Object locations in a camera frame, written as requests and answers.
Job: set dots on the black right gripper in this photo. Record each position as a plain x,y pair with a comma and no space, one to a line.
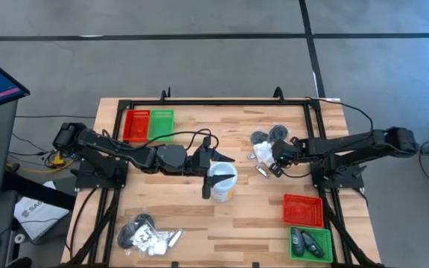
285,150

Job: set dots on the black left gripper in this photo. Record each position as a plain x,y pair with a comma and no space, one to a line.
199,162

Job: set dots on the bagged black round compact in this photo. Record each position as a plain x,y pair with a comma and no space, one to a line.
278,132
258,137
125,236
145,219

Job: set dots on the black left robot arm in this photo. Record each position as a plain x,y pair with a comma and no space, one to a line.
99,143

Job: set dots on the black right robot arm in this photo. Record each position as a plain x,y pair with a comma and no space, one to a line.
348,143

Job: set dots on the white wipes canister yellow label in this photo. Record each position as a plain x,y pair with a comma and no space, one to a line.
220,188

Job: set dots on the red plastic basket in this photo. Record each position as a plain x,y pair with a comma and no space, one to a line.
136,126
303,210

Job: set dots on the green plastic basket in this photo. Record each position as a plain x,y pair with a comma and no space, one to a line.
161,124
327,234

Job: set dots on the black oval device grey label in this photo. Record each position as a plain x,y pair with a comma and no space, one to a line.
297,242

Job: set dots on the black desk edge bar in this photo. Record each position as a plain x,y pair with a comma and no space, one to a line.
39,191

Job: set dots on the white printed booklet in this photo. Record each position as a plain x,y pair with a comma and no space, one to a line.
41,219

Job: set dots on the white tape roll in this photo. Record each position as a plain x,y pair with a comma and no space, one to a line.
16,238

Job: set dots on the black aluminium table frame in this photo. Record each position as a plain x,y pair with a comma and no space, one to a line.
199,102

